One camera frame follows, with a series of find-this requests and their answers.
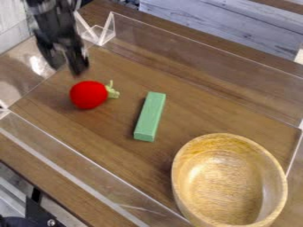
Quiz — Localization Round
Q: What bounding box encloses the small light green object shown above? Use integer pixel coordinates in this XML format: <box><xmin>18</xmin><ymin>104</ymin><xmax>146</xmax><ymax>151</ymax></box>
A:
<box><xmin>106</xmin><ymin>81</ymin><xmax>121</xmax><ymax>99</ymax></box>

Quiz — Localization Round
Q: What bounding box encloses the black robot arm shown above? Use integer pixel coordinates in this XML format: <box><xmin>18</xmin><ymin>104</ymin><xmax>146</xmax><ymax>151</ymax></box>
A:
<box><xmin>26</xmin><ymin>0</ymin><xmax>90</xmax><ymax>76</ymax></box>

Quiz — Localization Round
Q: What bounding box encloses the black clamp with cable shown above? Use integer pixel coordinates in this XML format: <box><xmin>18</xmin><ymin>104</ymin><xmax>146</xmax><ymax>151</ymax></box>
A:
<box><xmin>0</xmin><ymin>188</ymin><xmax>67</xmax><ymax>227</ymax></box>

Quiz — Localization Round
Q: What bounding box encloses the oval wooden bowl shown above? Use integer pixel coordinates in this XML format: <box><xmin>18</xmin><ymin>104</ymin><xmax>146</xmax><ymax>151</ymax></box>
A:
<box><xmin>173</xmin><ymin>133</ymin><xmax>287</xmax><ymax>227</ymax></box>

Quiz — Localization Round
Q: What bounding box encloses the green rectangular block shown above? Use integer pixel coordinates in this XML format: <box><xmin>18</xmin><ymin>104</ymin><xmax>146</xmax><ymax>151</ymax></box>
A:
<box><xmin>134</xmin><ymin>91</ymin><xmax>166</xmax><ymax>142</ymax></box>

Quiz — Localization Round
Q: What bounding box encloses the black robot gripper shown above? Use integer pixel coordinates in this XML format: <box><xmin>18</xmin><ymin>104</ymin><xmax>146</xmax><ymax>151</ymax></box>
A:
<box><xmin>30</xmin><ymin>8</ymin><xmax>90</xmax><ymax>76</ymax></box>

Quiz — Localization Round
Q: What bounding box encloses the clear acrylic table barrier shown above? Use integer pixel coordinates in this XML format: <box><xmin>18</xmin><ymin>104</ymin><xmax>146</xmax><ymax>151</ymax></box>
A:
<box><xmin>0</xmin><ymin>13</ymin><xmax>303</xmax><ymax>227</ymax></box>

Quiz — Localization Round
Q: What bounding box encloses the red fuzzy ball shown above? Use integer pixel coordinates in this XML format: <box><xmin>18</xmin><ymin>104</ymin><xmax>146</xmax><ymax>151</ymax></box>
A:
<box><xmin>70</xmin><ymin>81</ymin><xmax>110</xmax><ymax>109</ymax></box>

